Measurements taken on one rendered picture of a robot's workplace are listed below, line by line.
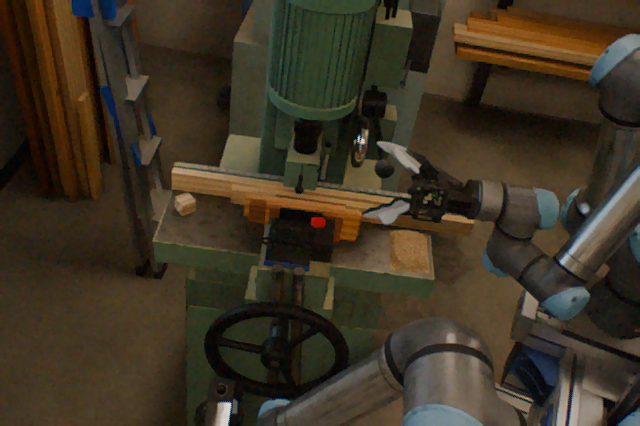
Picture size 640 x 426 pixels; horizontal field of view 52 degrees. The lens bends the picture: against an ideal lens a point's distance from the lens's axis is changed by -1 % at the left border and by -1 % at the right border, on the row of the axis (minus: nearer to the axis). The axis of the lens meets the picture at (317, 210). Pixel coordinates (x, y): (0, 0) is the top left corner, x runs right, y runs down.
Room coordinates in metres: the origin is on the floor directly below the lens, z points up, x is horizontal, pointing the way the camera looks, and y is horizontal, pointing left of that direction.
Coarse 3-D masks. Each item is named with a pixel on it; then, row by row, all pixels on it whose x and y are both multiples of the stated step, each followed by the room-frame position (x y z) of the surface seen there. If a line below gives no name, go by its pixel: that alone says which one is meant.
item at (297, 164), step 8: (320, 136) 1.21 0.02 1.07; (320, 144) 1.18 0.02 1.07; (288, 152) 1.13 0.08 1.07; (296, 152) 1.13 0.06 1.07; (320, 152) 1.15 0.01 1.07; (288, 160) 1.10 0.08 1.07; (296, 160) 1.11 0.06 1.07; (304, 160) 1.11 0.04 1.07; (312, 160) 1.12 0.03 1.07; (288, 168) 1.10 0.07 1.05; (296, 168) 1.10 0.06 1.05; (304, 168) 1.10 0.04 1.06; (312, 168) 1.10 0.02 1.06; (320, 168) 1.12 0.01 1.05; (288, 176) 1.10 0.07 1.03; (296, 176) 1.10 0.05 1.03; (304, 176) 1.10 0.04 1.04; (312, 176) 1.10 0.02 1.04; (288, 184) 1.10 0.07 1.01; (296, 184) 1.10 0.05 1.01; (304, 184) 1.10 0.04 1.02; (312, 184) 1.10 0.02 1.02
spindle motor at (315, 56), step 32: (288, 0) 1.09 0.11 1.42; (320, 0) 1.06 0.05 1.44; (352, 0) 1.08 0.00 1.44; (288, 32) 1.09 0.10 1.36; (320, 32) 1.07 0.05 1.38; (352, 32) 1.09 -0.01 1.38; (288, 64) 1.08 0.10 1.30; (320, 64) 1.07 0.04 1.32; (352, 64) 1.09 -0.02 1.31; (288, 96) 1.08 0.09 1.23; (320, 96) 1.07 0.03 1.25; (352, 96) 1.11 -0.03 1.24
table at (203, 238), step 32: (192, 192) 1.15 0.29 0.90; (160, 224) 1.03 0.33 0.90; (192, 224) 1.04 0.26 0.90; (224, 224) 1.06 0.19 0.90; (256, 224) 1.08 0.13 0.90; (160, 256) 0.97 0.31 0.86; (192, 256) 0.98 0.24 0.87; (224, 256) 0.98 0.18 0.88; (256, 256) 0.98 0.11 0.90; (352, 256) 1.03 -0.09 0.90; (384, 256) 1.04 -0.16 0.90; (384, 288) 0.99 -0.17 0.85; (416, 288) 1.00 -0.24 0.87
